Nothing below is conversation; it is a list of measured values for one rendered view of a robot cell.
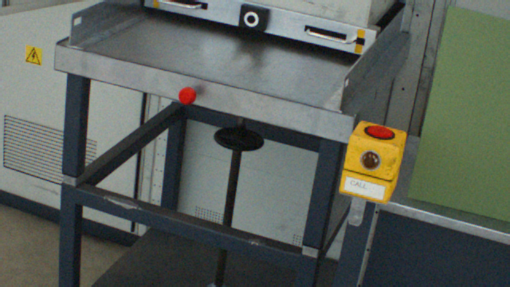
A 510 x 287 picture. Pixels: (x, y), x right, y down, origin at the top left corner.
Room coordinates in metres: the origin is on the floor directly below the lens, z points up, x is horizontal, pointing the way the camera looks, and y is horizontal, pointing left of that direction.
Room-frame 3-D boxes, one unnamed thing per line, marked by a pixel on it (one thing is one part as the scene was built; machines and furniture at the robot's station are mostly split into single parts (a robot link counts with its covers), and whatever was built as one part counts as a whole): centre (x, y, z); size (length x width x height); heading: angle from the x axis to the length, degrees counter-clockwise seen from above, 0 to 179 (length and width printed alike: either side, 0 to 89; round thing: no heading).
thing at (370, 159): (1.20, -0.18, 0.87); 0.03 x 0.01 x 0.03; 75
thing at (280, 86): (1.86, 0.04, 0.82); 0.68 x 0.62 x 0.06; 165
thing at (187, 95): (1.51, 0.13, 0.82); 0.04 x 0.03 x 0.03; 165
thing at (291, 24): (1.87, 0.03, 0.90); 0.54 x 0.05 x 0.06; 74
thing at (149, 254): (1.86, 0.03, 0.46); 0.64 x 0.58 x 0.66; 165
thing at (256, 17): (1.83, 0.04, 0.90); 0.06 x 0.03 x 0.05; 74
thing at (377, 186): (1.24, -0.19, 0.85); 0.08 x 0.08 x 0.10; 75
